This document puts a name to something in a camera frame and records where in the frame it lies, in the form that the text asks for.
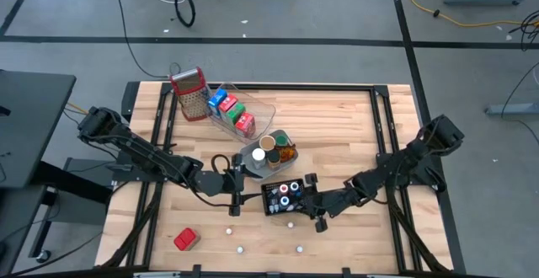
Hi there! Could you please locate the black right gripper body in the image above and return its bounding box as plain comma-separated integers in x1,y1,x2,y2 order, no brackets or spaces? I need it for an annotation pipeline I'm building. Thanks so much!
306,184,359,220

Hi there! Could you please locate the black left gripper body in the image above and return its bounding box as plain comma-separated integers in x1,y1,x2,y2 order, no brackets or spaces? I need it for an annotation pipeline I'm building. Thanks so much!
192,168,238,198

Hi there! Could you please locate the grey plastic bin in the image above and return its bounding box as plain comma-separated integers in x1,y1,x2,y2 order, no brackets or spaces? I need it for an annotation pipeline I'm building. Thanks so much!
239,129,300,182

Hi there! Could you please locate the white-lid spice jar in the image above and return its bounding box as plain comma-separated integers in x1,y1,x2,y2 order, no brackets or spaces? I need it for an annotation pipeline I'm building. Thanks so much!
251,147,267,170

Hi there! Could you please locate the black mesh basket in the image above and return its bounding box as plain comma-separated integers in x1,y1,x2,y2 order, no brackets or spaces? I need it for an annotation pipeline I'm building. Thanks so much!
260,178,307,217

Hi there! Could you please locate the brown dried chilli packet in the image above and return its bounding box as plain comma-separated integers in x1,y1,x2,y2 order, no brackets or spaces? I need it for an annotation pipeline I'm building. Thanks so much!
279,142,298,163

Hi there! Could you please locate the black-lid orange spice jar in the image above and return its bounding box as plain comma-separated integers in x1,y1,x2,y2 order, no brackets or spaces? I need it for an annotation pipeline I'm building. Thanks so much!
267,149,282,172

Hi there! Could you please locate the gold-lid jar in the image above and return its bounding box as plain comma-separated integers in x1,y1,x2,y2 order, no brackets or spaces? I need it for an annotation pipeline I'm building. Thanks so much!
258,134,277,153

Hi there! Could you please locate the green Apple Jacks cereal box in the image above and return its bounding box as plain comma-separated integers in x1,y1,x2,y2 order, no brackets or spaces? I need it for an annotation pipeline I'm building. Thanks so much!
226,103,247,126

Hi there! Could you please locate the red block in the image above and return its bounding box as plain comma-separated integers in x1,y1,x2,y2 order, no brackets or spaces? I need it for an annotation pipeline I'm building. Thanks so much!
173,227,201,252

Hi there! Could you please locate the clear plastic bin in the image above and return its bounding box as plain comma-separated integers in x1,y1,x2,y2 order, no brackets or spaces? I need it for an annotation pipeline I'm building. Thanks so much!
205,82,277,147

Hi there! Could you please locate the black desk base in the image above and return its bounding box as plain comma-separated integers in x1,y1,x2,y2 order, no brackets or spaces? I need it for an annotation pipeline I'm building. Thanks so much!
27,158,117,266

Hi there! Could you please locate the black desk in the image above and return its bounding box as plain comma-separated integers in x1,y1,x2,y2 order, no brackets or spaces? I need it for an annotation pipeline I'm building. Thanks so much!
0,69,77,190

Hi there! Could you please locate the black aluminium table frame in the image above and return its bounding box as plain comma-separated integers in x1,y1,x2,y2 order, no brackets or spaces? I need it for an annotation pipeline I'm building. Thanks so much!
94,80,467,278

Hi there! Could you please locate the steel box grater red handle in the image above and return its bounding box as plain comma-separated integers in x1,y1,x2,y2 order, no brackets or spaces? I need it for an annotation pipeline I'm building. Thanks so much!
169,66,211,122

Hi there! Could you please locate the silver aluminium rail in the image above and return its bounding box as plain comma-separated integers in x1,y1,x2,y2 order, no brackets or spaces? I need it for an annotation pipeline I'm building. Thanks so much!
133,271,182,278

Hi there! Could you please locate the black coiled cable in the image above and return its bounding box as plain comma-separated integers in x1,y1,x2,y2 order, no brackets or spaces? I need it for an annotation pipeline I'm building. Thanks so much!
173,0,197,29

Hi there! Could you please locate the long black floor cable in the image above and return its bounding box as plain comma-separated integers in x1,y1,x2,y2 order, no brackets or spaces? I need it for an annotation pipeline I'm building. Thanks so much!
114,0,182,79

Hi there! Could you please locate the yellow extension cable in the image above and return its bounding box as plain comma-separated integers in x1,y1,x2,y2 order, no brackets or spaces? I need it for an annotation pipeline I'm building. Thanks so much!
409,0,527,29

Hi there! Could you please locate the thin black floor cable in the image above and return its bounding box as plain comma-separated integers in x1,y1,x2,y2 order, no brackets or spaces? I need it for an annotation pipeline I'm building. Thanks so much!
499,61,539,144

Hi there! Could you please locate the black cable bundle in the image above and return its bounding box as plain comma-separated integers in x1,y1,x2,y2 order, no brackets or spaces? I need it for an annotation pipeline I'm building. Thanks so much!
508,10,539,52

